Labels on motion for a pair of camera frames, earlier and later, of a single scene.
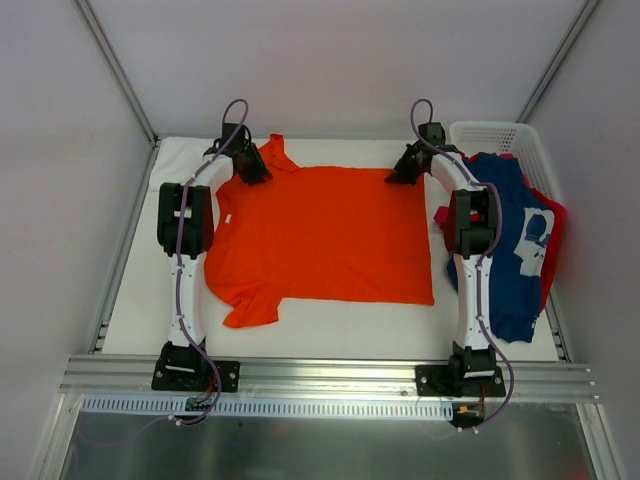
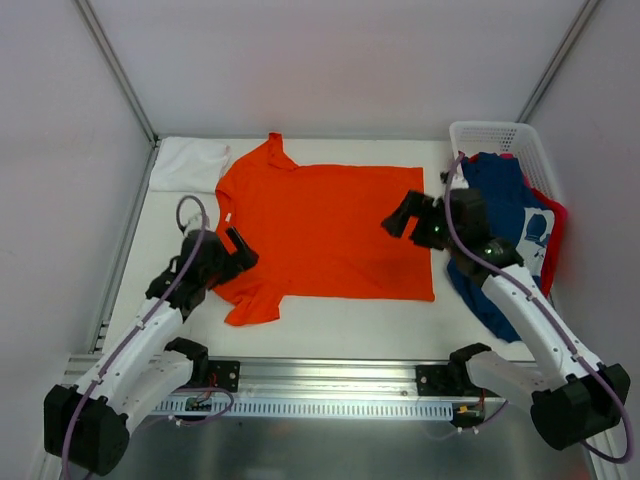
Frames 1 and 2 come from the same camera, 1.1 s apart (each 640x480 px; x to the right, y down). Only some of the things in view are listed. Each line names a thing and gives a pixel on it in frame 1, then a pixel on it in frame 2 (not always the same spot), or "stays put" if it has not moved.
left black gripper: x=252 y=165 -> x=235 y=255
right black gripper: x=409 y=165 -> x=413 y=220
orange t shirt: x=319 y=235 stays put
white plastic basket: x=517 y=138 stays put
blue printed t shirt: x=520 y=270 stays put
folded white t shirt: x=176 y=160 stays put
